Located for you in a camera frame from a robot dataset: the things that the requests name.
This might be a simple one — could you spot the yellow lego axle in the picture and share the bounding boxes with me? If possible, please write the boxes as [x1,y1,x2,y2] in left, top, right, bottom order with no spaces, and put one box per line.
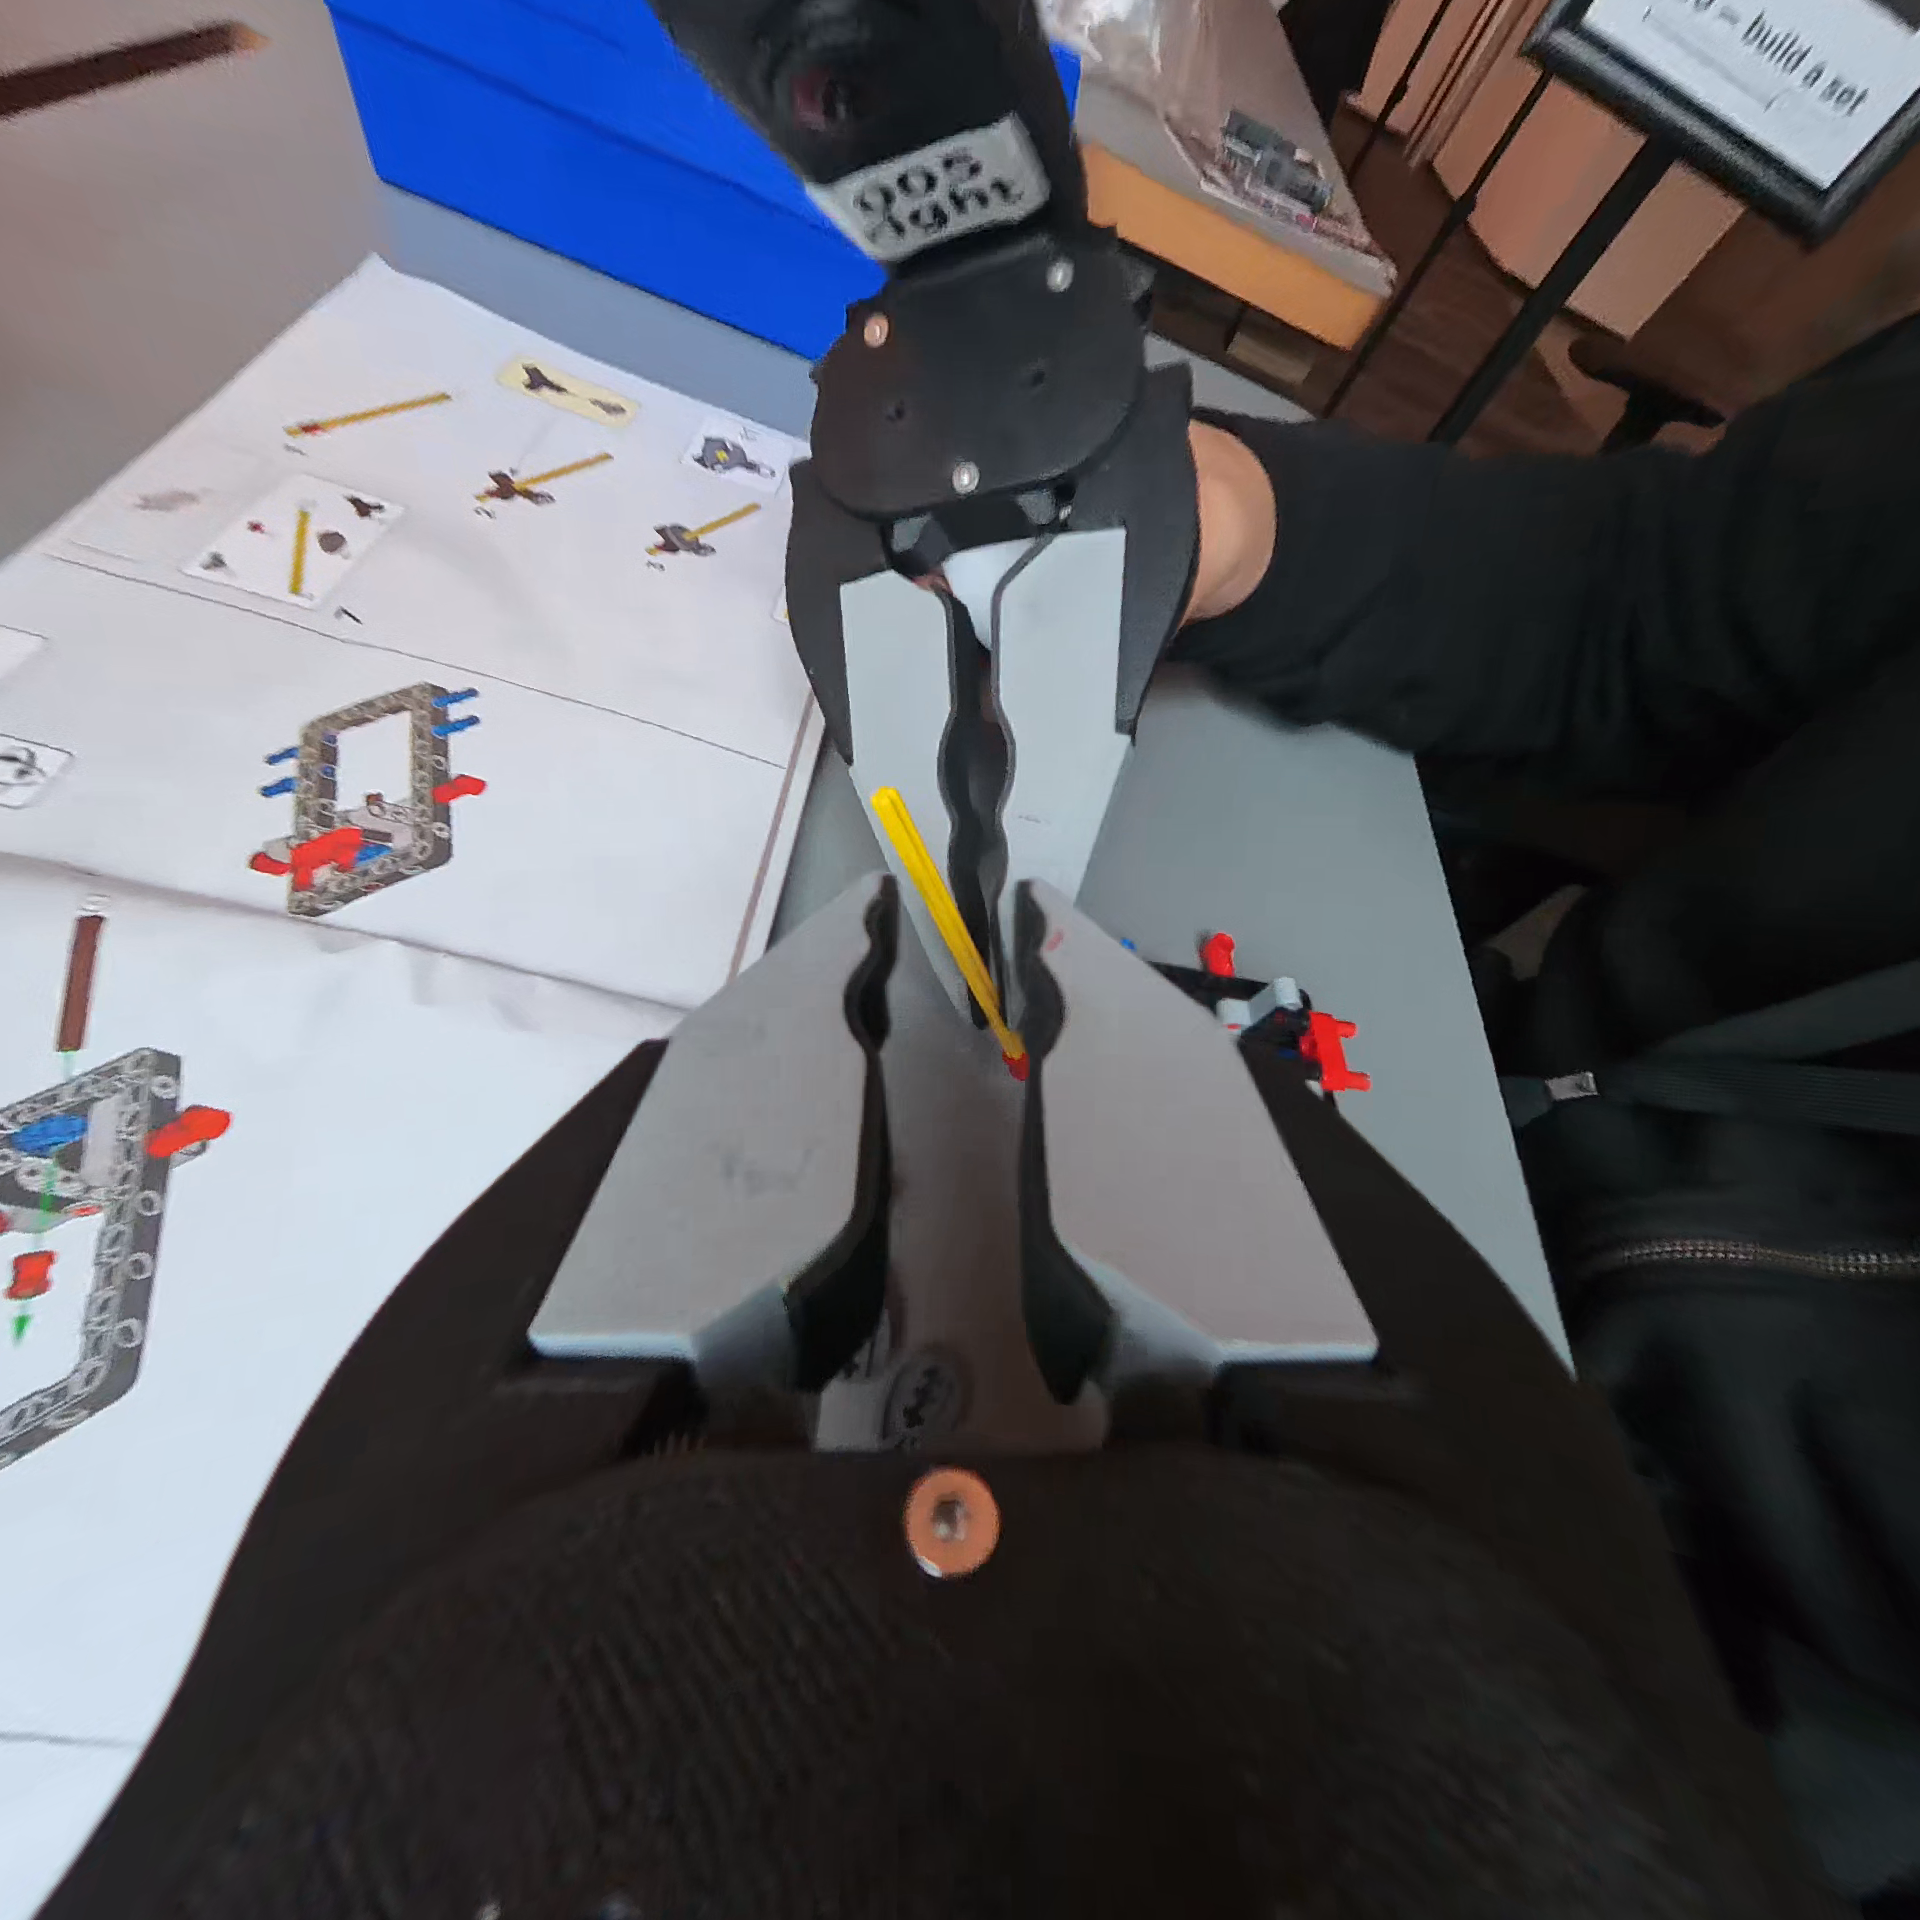
[872,783,1029,1057]

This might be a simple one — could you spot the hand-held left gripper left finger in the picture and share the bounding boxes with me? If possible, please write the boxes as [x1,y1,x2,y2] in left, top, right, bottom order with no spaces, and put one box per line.
[529,873,904,1393]

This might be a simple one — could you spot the clear plastic bag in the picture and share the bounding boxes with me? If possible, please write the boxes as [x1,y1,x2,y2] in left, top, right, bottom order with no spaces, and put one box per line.
[1043,0,1390,249]

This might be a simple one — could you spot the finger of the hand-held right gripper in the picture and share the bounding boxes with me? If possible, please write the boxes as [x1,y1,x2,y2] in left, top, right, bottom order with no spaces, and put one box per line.
[834,569,993,1037]
[976,520,1136,963]

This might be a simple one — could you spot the dark oval lego piece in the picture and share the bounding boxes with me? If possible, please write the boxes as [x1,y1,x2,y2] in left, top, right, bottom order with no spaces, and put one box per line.
[883,1351,970,1449]

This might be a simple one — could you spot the black office chair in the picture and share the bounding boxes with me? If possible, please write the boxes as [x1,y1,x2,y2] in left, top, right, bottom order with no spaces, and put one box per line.
[1568,335,1728,453]

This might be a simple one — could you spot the blue plastic bin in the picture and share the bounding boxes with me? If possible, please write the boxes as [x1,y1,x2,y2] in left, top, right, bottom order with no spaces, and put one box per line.
[323,0,1082,324]

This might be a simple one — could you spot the person's black clothing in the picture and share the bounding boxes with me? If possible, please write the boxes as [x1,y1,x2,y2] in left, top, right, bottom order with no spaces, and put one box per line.
[1424,719,1920,1081]

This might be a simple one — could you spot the black lego frame assembly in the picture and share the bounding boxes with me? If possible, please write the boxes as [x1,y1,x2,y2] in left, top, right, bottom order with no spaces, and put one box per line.
[1118,927,1373,1096]

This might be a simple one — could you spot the person's right hand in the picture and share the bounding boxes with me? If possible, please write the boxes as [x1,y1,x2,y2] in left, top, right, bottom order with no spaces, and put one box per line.
[1184,421,1281,623]

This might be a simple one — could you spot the black framed sign stand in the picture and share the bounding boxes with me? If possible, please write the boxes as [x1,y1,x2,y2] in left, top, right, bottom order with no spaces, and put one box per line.
[1432,0,1920,453]

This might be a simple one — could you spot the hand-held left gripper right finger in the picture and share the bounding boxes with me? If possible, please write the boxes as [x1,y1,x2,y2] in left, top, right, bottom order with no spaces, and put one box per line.
[1012,880,1378,1407]

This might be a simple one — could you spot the tan box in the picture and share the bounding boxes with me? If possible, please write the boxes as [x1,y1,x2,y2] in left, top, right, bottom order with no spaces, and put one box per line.
[1077,81,1397,355]

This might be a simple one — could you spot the black zippered bag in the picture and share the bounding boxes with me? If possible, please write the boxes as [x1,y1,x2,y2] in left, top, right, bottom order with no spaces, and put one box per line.
[1499,960,1920,1905]

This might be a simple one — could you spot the stacked brown cardboard boxes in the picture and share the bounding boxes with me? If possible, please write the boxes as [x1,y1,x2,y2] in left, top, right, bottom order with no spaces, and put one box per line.
[1334,0,1772,348]

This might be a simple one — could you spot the white lego instruction booklet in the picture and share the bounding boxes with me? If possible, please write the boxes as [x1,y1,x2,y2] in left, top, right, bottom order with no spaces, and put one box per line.
[0,255,827,1920]

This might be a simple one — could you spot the person's right forearm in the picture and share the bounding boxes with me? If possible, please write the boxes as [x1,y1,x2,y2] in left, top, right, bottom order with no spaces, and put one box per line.
[1171,321,1920,811]

